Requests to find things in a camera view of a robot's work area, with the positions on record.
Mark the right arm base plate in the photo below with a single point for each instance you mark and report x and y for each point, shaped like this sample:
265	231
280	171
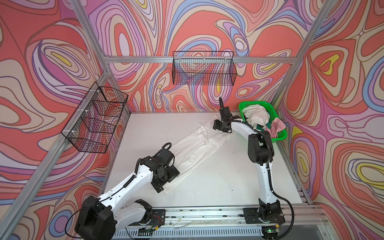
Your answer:
263	216

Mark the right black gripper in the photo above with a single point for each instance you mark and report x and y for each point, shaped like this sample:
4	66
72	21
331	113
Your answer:
217	125

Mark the pink cloth in basket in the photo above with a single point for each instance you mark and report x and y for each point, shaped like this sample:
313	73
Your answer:
277	126

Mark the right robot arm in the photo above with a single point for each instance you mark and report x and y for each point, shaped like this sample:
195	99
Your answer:
260	152

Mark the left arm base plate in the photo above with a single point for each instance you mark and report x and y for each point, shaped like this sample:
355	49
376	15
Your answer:
154	217

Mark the white t shirt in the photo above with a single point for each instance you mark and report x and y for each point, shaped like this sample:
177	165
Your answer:
193	150

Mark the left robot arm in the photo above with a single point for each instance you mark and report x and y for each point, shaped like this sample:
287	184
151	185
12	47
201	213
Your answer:
100	217

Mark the black wire basket left wall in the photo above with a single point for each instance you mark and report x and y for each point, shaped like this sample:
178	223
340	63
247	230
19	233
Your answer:
95	120

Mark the black wire basket back wall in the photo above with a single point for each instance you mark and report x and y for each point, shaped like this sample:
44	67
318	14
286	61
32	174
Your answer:
207	68

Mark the green plastic laundry basket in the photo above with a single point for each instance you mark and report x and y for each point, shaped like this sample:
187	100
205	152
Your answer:
273	114

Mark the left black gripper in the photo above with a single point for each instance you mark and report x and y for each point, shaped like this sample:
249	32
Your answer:
173	172

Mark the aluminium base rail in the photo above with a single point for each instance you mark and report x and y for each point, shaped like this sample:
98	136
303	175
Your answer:
209	222

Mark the black wire basket wall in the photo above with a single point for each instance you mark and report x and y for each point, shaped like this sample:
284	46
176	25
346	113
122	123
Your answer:
207	68
95	120

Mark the white cloth in basket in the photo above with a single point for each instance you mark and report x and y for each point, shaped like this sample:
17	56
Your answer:
256	115

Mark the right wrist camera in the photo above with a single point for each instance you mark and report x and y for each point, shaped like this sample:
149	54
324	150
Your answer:
225	114

